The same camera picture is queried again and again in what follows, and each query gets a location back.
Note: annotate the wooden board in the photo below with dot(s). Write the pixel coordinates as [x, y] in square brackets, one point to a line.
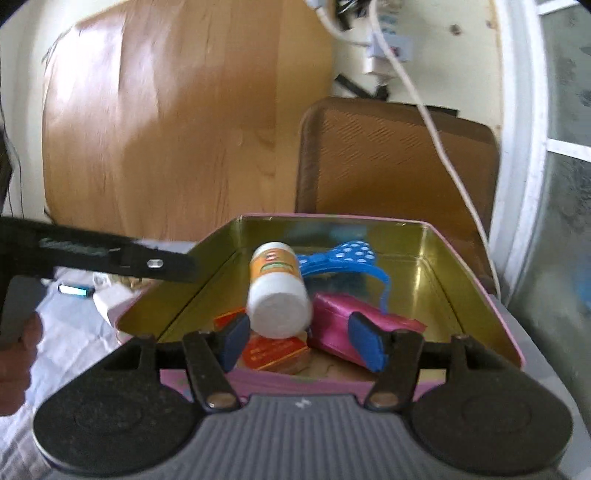
[175, 129]

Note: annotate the white window frame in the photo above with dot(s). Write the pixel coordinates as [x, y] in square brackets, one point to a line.
[521, 184]

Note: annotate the small blue black device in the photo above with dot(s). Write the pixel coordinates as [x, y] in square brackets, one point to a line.
[74, 290]

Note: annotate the white plastic clip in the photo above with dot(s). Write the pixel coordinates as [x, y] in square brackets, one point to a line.
[108, 304]

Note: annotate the blue striped bedsheet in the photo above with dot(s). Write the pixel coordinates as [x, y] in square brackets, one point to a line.
[69, 350]

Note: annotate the pink tin box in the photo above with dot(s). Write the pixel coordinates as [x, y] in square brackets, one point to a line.
[429, 258]

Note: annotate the small orange red box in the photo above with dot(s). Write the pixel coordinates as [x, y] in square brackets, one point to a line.
[272, 353]

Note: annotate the brown woven chair back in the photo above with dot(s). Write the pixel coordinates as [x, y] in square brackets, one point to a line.
[383, 161]

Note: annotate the white bottle with orange label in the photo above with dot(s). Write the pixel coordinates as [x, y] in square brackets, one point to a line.
[277, 295]

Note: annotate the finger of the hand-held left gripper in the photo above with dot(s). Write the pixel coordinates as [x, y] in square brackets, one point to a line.
[157, 264]

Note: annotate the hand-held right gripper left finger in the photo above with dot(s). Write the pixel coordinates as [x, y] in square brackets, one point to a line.
[234, 342]

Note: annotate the pink pouch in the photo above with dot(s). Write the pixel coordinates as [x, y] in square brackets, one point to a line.
[330, 318]

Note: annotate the black tape strip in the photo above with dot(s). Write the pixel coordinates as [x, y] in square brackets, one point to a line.
[351, 85]

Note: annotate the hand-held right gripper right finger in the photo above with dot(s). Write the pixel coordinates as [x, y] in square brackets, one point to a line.
[367, 345]

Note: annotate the person's left hand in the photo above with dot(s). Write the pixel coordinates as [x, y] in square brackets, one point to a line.
[16, 369]

